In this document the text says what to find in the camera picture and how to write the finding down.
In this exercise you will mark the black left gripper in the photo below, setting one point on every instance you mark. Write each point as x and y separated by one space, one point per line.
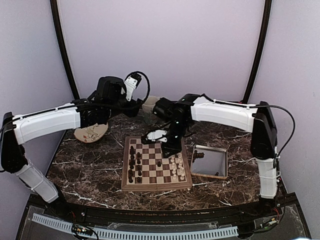
133 111

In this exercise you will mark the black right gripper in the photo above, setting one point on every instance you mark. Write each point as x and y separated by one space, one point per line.
175 148

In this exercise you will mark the brown chess knight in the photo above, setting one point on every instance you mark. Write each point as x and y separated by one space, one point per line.
199 155

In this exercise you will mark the dark chess piece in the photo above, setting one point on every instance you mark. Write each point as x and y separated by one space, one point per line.
132 156
130 173
132 150
132 164

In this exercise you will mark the metal tray with wooden rim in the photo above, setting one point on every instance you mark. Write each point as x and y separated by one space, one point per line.
215 160

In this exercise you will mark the dark chess piece corner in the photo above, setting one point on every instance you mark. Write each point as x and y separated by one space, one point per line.
130 179

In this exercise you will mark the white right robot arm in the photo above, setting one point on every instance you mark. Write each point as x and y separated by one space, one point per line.
254 119

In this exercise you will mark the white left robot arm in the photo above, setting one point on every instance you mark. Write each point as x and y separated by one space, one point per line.
19 131

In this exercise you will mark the white chess queen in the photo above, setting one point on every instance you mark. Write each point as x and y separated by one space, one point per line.
180 163

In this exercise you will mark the wooden chess board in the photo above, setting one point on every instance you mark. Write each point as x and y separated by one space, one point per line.
154 179

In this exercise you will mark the coral painted ceramic mug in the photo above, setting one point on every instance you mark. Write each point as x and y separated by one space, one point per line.
148 116

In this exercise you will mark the bird painted ceramic plate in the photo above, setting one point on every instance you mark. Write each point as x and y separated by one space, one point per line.
91 133

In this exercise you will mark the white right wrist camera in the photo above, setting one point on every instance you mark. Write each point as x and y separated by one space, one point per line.
154 136

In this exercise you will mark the black left corner post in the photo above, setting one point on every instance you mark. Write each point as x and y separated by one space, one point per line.
63 49

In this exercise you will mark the black corner post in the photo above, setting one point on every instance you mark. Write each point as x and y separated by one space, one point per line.
259 51
63 49

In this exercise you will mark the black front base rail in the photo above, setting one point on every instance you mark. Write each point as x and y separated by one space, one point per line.
106 215

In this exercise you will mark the white slotted cable duct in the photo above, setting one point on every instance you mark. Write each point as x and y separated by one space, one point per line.
121 231

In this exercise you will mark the black right corner post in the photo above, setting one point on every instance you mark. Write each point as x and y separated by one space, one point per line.
259 51

